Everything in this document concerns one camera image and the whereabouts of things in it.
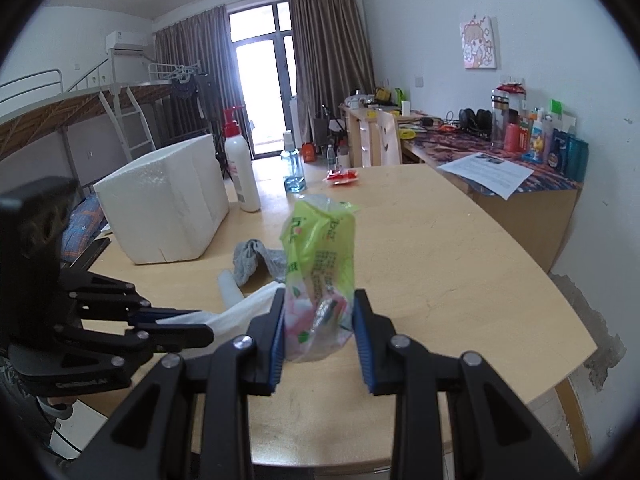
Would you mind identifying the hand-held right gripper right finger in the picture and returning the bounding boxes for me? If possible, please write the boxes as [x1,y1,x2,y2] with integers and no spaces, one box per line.
[351,288,581,480]

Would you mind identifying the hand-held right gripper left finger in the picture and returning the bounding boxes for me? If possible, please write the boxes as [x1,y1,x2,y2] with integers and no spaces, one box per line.
[65,287,288,480]

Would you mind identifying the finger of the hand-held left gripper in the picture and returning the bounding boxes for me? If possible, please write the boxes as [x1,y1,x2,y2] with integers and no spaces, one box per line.
[52,322,216,367]
[62,269,201,327]

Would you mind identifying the white tissue paper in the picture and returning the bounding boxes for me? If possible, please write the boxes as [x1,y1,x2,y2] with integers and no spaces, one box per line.
[160,281,287,348]

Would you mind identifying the grey sock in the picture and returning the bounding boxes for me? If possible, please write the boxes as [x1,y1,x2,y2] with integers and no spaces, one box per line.
[232,240,288,286]

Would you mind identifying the green plastic snack bag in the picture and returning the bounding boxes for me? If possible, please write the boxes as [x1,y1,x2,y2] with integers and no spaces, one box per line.
[279,194,361,364]

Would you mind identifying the white foam box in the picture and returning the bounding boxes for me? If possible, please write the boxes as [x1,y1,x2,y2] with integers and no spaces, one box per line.
[93,133,231,265]

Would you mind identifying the blue checked quilt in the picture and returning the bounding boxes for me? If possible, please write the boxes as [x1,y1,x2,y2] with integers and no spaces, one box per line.
[60,195,108,261]

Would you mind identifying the white lotion pump bottle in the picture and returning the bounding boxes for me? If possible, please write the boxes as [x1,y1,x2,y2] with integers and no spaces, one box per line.
[221,106,262,212]

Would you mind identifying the red snack packet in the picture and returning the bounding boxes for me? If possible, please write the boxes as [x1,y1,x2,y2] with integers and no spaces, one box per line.
[322,169,361,186]

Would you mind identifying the white bunk bed ladder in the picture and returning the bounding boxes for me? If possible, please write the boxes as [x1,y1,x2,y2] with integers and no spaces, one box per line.
[99,85,156,161]

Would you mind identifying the blue spray bottle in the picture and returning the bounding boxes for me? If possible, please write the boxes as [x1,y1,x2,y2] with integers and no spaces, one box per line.
[280,130,307,193]

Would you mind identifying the wooden desk with drawers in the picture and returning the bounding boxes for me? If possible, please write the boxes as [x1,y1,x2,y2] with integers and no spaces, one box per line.
[340,102,403,168]

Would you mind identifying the wooden desk with printed mat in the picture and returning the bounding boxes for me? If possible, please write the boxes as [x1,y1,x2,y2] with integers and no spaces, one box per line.
[400,115,586,273]

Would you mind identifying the wooden chair with face cutout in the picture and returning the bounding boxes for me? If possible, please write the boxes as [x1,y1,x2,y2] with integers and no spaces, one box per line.
[372,110,403,167]

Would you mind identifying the printed paper sheet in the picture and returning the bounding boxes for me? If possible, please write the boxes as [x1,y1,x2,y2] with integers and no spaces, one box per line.
[437,152,535,200]

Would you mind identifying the hanging dark clothes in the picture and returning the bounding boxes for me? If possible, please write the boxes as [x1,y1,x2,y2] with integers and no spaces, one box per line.
[170,77,201,103]

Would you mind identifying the white air conditioner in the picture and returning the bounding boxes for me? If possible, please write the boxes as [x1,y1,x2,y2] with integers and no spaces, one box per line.
[105,30,151,52]

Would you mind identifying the glass balcony door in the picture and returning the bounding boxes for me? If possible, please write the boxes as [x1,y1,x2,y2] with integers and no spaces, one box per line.
[226,2,296,158]

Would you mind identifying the black headphones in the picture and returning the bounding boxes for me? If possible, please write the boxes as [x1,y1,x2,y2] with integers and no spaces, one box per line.
[457,107,493,136]

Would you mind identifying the brown curtain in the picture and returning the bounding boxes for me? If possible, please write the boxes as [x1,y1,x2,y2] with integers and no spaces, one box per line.
[152,4,241,136]
[288,0,376,146]

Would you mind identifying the cluster of toiletry bottles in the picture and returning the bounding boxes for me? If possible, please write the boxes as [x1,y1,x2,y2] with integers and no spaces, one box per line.
[490,80,590,183]

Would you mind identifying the cartoon wall poster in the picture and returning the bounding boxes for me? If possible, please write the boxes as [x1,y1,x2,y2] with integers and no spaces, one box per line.
[459,16,500,70]

